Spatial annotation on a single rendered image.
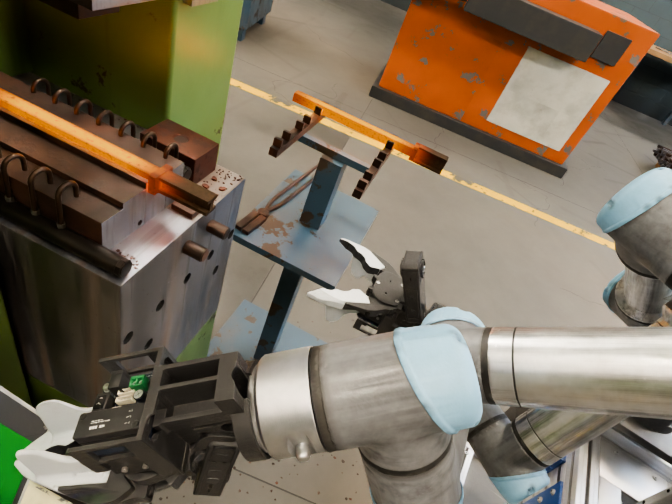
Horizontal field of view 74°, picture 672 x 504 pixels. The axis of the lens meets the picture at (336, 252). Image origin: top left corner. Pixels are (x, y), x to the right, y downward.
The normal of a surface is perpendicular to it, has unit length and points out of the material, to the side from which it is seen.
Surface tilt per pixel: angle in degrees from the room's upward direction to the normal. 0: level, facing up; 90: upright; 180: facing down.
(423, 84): 90
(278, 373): 30
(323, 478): 0
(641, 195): 61
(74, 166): 0
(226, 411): 90
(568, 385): 71
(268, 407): 42
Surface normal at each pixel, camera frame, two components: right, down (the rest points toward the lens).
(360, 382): -0.16, -0.37
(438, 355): -0.15, -0.59
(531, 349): -0.47, -0.56
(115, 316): -0.33, 0.55
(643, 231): -0.89, 0.18
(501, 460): -0.66, -0.21
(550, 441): -0.43, 0.11
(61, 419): 0.12, 0.62
